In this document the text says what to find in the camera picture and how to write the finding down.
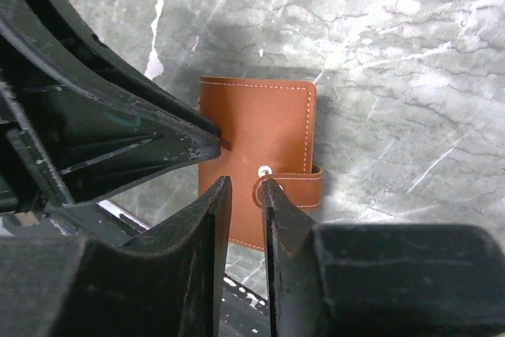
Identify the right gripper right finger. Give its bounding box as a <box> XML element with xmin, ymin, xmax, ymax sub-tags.
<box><xmin>262</xmin><ymin>179</ymin><xmax>504</xmax><ymax>336</ymax></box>

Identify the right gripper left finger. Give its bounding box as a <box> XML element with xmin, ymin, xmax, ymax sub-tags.
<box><xmin>1</xmin><ymin>177</ymin><xmax>232</xmax><ymax>336</ymax></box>

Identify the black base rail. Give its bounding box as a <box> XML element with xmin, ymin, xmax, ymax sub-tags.
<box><xmin>50</xmin><ymin>196</ymin><xmax>270</xmax><ymax>336</ymax></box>

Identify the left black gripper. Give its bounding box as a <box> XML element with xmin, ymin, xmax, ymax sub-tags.
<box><xmin>1</xmin><ymin>0</ymin><xmax>220</xmax><ymax>214</ymax></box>

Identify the brown leather card holder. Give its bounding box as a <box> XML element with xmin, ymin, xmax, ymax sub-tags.
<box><xmin>198</xmin><ymin>77</ymin><xmax>324</xmax><ymax>251</ymax></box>

